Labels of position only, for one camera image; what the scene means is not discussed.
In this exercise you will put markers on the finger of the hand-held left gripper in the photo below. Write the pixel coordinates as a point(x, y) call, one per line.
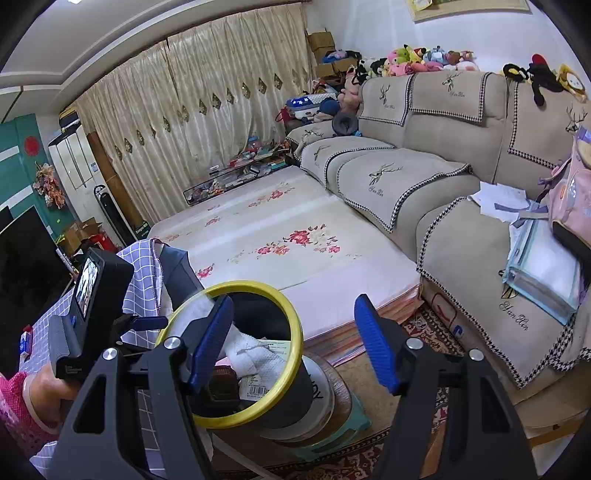
point(147, 324)

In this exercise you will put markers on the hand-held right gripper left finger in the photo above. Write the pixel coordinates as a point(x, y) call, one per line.
point(210, 344)

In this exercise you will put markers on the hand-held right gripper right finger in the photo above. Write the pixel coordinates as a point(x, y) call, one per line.
point(374, 348)

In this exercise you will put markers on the white tissue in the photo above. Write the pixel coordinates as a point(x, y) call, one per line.
point(251, 353)

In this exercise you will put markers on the brown box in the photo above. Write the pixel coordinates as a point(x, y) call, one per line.
point(224, 385)

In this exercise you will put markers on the green and white box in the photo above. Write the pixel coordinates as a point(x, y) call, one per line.
point(272, 369)

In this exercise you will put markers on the yellow rimmed black trash bin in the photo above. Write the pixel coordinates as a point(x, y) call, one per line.
point(302, 397)

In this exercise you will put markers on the person's left hand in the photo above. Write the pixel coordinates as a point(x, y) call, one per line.
point(53, 394)

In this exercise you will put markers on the patterned rug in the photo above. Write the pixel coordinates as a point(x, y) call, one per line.
point(415, 337)

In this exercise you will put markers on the blue checked tablecloth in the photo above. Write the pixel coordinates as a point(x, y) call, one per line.
point(143, 277)

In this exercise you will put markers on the open cardboard boxes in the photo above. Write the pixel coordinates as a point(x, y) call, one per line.
point(83, 233)

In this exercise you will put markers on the printed cardboard box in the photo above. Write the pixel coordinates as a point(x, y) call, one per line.
point(443, 314)

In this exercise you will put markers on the black tower fan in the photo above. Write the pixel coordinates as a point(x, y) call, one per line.
point(110, 214)

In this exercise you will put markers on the large black television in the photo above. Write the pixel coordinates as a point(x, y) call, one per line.
point(27, 267)

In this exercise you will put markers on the blue tissue pack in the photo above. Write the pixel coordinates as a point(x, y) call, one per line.
point(27, 344)

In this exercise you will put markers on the hanging flower decoration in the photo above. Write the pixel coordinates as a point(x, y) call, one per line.
point(50, 184)

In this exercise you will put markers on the floral floor mat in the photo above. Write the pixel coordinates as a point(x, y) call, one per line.
point(286, 240)

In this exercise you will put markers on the row of books and toys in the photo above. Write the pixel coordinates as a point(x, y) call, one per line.
point(244, 168)

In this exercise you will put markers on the beige sofa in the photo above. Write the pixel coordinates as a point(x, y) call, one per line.
point(438, 175)

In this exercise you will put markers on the clear file bag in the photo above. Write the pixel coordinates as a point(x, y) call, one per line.
point(545, 272)

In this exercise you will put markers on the white papers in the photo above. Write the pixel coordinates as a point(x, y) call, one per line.
point(501, 198)

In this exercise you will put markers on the beige curtain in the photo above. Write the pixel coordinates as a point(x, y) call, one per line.
point(184, 106)

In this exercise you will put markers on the pink backpack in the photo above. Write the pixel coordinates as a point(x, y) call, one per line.
point(572, 184)

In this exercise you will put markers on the pile of plush toys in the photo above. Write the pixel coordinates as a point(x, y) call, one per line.
point(411, 60)

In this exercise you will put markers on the stack of cardboard boxes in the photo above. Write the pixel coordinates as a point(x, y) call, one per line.
point(325, 53)

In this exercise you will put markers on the black mouse plush toy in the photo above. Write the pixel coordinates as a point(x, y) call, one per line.
point(535, 76)

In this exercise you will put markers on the lion plush toy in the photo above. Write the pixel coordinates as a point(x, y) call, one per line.
point(572, 83)

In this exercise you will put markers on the red round wall decoration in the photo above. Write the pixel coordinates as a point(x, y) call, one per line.
point(32, 145)

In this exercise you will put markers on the framed wall picture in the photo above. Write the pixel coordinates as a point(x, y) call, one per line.
point(461, 8)

